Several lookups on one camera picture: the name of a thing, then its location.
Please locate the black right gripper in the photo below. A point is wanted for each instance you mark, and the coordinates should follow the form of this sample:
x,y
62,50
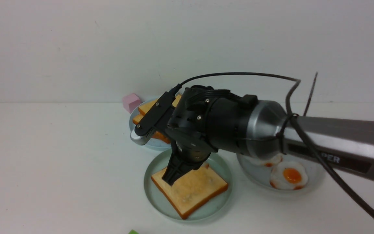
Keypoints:
x,y
204,121

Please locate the toast slice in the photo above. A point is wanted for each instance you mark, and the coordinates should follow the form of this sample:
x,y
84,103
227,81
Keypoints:
x,y
157,135
191,191
144,108

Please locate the fried egg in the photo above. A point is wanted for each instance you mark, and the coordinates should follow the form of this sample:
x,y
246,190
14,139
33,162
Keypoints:
x,y
288,175
267,163

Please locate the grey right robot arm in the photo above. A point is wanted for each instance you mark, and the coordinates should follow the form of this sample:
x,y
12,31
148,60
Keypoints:
x,y
343,144

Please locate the light blue bread plate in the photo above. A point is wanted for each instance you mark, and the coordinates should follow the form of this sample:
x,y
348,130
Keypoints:
x,y
153,143

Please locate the mint green centre plate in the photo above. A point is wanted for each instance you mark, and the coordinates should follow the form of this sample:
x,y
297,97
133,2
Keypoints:
x,y
209,210

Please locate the pink cube block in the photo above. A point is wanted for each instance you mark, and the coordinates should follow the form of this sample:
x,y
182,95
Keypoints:
x,y
130,102

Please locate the grey egg plate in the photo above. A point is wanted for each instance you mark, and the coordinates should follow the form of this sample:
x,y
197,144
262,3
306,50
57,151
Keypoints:
x,y
260,175

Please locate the green block at edge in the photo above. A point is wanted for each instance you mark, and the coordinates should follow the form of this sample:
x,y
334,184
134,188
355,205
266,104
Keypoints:
x,y
133,232

